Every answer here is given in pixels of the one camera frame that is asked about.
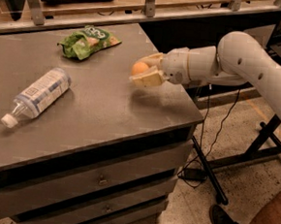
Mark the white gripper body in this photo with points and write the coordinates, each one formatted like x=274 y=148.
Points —
x=174 y=66

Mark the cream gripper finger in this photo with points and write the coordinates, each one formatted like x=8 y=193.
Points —
x=151 y=77
x=154 y=59

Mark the orange fruit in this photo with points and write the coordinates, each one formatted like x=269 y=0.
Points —
x=138 y=68

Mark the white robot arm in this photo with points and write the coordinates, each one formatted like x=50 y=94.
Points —
x=237 y=59

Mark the green rice chip bag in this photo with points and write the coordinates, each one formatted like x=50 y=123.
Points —
x=84 y=42

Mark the grey drawer cabinet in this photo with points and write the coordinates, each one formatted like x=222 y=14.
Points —
x=105 y=152

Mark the black power adapter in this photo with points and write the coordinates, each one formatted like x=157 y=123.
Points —
x=194 y=174

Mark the clear plastic water bottle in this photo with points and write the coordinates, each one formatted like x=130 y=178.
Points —
x=37 y=97

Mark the black table frame leg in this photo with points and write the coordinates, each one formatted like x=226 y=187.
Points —
x=265 y=145

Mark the metal railing frame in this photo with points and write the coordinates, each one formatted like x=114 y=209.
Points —
x=38 y=15

